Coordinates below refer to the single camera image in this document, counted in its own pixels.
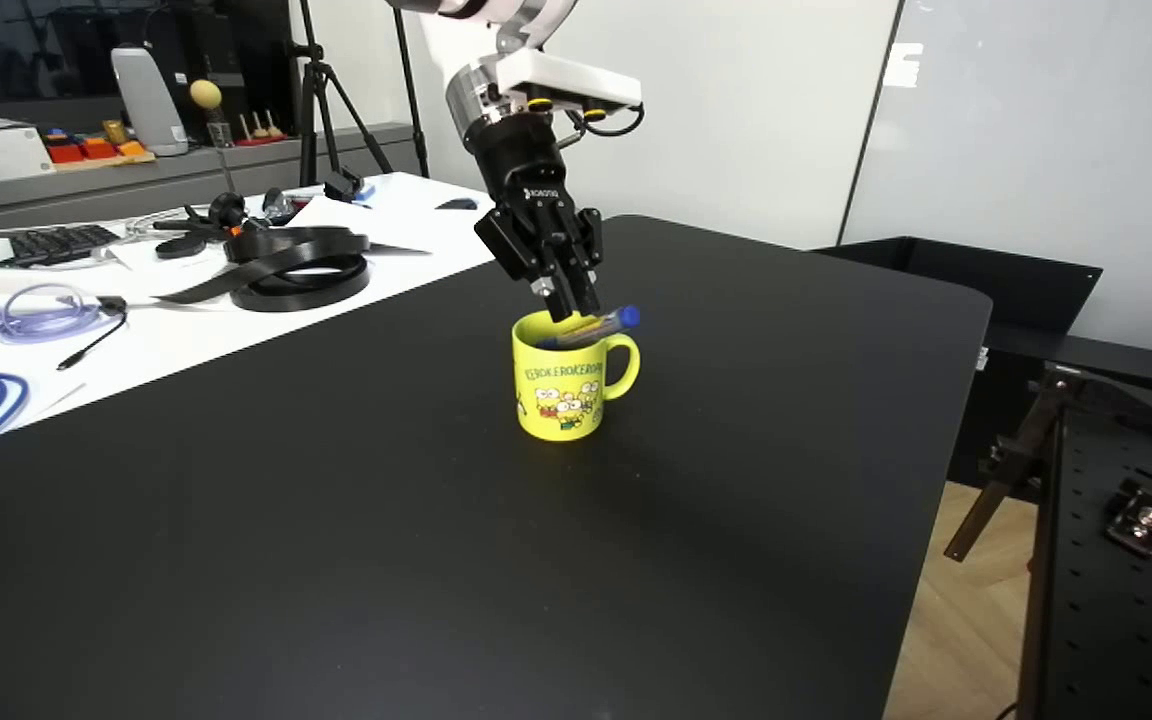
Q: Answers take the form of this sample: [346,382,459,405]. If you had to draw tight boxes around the black tripod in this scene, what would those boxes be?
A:
[294,0,391,199]

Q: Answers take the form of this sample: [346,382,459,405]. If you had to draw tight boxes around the yellow ball on stand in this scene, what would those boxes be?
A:
[189,78,242,236]

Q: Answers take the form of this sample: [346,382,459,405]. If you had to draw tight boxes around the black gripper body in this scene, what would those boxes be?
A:
[466,115,599,284]

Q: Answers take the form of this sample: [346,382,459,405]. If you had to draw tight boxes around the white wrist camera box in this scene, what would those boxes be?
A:
[492,49,643,107]

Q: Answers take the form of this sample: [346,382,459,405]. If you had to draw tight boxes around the grey curved device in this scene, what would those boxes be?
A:
[111,49,189,155]

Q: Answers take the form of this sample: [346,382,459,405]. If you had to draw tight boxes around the clear plastic tubing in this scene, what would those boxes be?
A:
[0,284,107,342]

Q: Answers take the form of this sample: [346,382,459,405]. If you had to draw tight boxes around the yellow cartoon mug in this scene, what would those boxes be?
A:
[511,312,643,442]

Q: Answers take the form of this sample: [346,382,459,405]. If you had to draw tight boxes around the black computer mouse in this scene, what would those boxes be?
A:
[437,197,481,212]

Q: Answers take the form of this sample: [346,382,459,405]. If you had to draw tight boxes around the black coiled cable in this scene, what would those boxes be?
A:
[156,224,431,315]

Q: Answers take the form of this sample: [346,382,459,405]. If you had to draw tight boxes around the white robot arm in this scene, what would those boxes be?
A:
[386,0,615,320]

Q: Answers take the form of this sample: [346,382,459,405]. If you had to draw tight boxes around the blue white marker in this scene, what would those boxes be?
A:
[571,304,640,336]

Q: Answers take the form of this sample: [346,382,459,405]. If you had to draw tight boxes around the black side table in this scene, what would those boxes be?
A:
[943,341,1152,720]

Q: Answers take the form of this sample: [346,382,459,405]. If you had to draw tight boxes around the black keyboard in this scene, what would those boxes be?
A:
[7,224,117,267]

